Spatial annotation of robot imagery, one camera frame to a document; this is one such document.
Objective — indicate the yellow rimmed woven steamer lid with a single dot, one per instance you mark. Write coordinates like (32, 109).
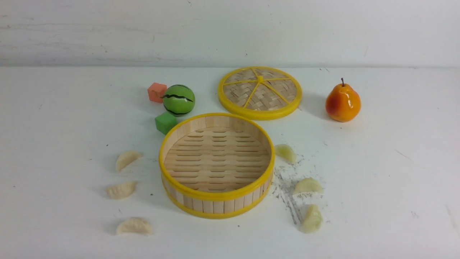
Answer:
(259, 93)

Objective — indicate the yellow rimmed bamboo steamer tray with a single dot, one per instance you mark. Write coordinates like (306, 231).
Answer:
(217, 165)

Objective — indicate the green striped watermelon ball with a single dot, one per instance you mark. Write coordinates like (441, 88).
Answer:
(179, 100)

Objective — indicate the greenish dumpling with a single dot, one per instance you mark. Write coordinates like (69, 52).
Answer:
(312, 221)
(285, 152)
(308, 185)

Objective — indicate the green foam cube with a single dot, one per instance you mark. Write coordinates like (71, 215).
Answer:
(165, 122)

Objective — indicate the orange toy pear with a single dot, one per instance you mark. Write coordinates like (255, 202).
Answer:
(343, 104)

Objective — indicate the white dumpling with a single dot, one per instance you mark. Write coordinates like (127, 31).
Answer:
(135, 225)
(121, 191)
(126, 158)

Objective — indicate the orange foam cube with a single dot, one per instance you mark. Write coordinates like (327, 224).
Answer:
(156, 92)

